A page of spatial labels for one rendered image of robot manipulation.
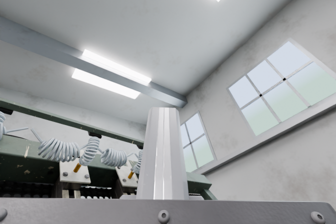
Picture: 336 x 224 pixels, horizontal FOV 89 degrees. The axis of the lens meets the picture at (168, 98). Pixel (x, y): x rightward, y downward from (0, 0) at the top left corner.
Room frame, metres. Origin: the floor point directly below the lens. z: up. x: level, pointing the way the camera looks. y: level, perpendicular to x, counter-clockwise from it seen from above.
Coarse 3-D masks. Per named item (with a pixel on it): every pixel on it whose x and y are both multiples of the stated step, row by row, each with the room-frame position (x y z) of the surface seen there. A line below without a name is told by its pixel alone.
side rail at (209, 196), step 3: (204, 189) 1.43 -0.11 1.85; (207, 189) 1.47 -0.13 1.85; (201, 192) 1.43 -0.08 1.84; (204, 192) 1.42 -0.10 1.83; (207, 192) 1.42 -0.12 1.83; (210, 192) 1.46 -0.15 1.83; (201, 195) 1.44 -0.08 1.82; (204, 195) 1.42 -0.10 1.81; (207, 195) 1.41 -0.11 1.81; (210, 195) 1.42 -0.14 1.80; (213, 195) 1.46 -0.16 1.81; (204, 198) 1.43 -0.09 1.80; (207, 198) 1.41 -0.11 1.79; (210, 198) 1.40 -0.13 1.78; (213, 198) 1.42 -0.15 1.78; (216, 198) 1.46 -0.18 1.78
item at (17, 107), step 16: (32, 112) 0.36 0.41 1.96; (48, 112) 0.40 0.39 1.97; (0, 128) 0.32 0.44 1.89; (16, 128) 0.36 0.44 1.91; (32, 128) 0.39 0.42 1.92; (80, 128) 0.49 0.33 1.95; (96, 128) 0.53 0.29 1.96; (48, 144) 0.42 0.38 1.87; (64, 144) 0.46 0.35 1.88; (64, 160) 0.49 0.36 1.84; (112, 160) 0.61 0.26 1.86
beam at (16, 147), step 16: (0, 144) 0.43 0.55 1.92; (16, 144) 0.46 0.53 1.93; (32, 144) 0.51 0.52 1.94; (0, 160) 0.44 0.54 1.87; (16, 160) 0.47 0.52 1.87; (32, 160) 0.50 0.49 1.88; (48, 160) 0.53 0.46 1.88; (96, 160) 0.70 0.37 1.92; (128, 160) 0.87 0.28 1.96; (0, 176) 0.49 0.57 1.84; (16, 176) 0.52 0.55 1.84; (32, 176) 0.55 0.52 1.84; (48, 176) 0.59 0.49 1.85; (96, 176) 0.72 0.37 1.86; (112, 176) 0.78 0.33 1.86; (192, 176) 1.30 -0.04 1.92; (192, 192) 1.36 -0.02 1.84
